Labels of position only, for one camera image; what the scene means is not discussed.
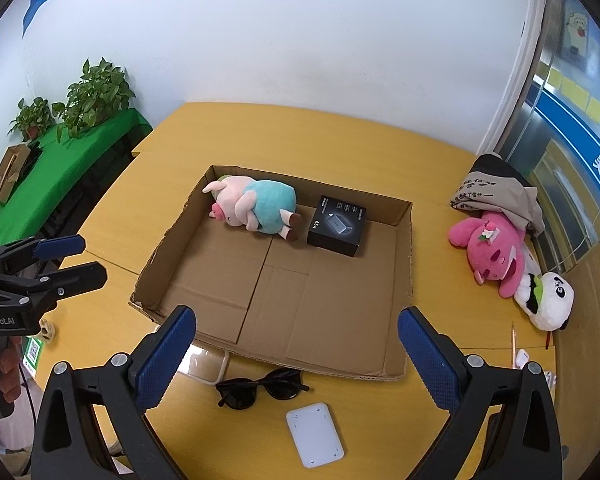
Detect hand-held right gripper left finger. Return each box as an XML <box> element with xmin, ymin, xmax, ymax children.
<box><xmin>30</xmin><ymin>305</ymin><xmax>197</xmax><ymax>480</ymax></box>

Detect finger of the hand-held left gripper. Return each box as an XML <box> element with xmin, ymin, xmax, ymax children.
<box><xmin>0</xmin><ymin>261</ymin><xmax>108</xmax><ymax>306</ymax></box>
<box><xmin>0</xmin><ymin>234</ymin><xmax>87</xmax><ymax>274</ymax></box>

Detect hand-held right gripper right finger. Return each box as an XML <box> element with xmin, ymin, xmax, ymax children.
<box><xmin>398</xmin><ymin>307</ymin><xmax>563</xmax><ymax>480</ymax></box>

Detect pink pig plush toy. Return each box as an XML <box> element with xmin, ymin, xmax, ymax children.
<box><xmin>202</xmin><ymin>175</ymin><xmax>303</xmax><ymax>243</ymax></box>

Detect wooden desktop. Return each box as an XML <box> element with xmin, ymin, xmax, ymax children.
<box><xmin>30</xmin><ymin>102</ymin><xmax>600</xmax><ymax>480</ymax></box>

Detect person's left hand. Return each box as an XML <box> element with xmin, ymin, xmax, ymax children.
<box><xmin>0</xmin><ymin>337</ymin><xmax>28</xmax><ymax>406</ymax></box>

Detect clear plastic container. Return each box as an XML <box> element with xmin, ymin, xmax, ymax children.
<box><xmin>176</xmin><ymin>344</ymin><xmax>230</xmax><ymax>385</ymax></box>

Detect green printed card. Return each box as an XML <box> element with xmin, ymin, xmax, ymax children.
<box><xmin>22</xmin><ymin>336</ymin><xmax>45</xmax><ymax>376</ymax></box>

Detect green cloth covered table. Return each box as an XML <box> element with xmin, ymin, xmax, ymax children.
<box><xmin>0</xmin><ymin>108</ymin><xmax>153</xmax><ymax>246</ymax></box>

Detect black sunglasses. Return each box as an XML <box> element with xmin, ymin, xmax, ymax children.
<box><xmin>215</xmin><ymin>367</ymin><xmax>311</xmax><ymax>409</ymax></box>

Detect small cardboard box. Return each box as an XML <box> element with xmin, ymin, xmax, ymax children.
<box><xmin>0</xmin><ymin>144</ymin><xmax>31</xmax><ymax>204</ymax></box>

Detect small potted plant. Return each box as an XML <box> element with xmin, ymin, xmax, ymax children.
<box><xmin>7</xmin><ymin>97</ymin><xmax>58</xmax><ymax>142</ymax></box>

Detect white rectangular device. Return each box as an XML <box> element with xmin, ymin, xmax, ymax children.
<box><xmin>285</xmin><ymin>402</ymin><xmax>347</xmax><ymax>469</ymax></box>

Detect panda plush toy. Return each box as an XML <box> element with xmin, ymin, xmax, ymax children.
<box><xmin>513</xmin><ymin>271</ymin><xmax>575</xmax><ymax>332</ymax></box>

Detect large potted plant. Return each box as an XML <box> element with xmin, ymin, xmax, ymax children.
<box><xmin>51</xmin><ymin>57</ymin><xmax>137</xmax><ymax>141</ymax></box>

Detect black product box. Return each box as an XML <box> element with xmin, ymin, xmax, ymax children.
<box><xmin>307</xmin><ymin>195</ymin><xmax>368</xmax><ymax>258</ymax></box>

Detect beige cloth bag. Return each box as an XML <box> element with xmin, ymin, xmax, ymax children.
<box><xmin>449</xmin><ymin>153</ymin><xmax>547</xmax><ymax>237</ymax></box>

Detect metal door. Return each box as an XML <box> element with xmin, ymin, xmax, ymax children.
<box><xmin>500</xmin><ymin>0</ymin><xmax>600</xmax><ymax>271</ymax></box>

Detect blue door banner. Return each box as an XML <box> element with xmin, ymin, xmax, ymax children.
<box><xmin>522</xmin><ymin>85</ymin><xmax>600</xmax><ymax>211</ymax></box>

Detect cartoon door sticker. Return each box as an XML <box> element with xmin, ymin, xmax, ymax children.
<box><xmin>562</xmin><ymin>0</ymin><xmax>598</xmax><ymax>61</ymax></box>

